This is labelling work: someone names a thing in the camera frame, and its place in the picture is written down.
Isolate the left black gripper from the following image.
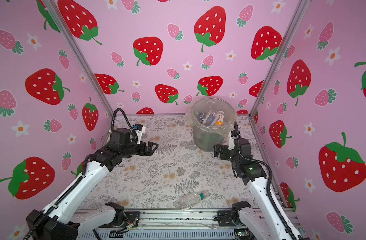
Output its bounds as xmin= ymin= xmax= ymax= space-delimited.
xmin=121 ymin=139 xmax=159 ymax=161

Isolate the clear bottle beige label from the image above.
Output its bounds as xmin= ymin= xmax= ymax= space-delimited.
xmin=214 ymin=111 xmax=224 ymax=126

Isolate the bottle with red white label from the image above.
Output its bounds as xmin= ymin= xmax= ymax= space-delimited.
xmin=202 ymin=110 xmax=218 ymax=127

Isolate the clear bottle with green ring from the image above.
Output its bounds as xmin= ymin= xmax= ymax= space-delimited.
xmin=179 ymin=190 xmax=209 ymax=211

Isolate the Pocari bottle blue label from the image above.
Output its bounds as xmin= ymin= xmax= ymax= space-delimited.
xmin=197 ymin=113 xmax=206 ymax=125

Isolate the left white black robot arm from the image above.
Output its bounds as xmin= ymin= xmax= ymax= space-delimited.
xmin=24 ymin=124 xmax=159 ymax=240

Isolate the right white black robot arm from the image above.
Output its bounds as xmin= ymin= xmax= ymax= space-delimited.
xmin=213 ymin=137 xmax=306 ymax=240

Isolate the grey mesh waste bin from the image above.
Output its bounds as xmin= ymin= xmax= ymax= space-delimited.
xmin=192 ymin=98 xmax=237 ymax=152

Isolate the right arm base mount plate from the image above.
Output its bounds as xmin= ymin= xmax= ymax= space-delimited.
xmin=213 ymin=210 xmax=245 ymax=227

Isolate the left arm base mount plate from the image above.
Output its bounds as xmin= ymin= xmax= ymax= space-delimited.
xmin=109 ymin=211 xmax=141 ymax=231

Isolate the aluminium front rail frame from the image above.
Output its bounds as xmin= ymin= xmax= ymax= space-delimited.
xmin=78 ymin=208 xmax=263 ymax=240

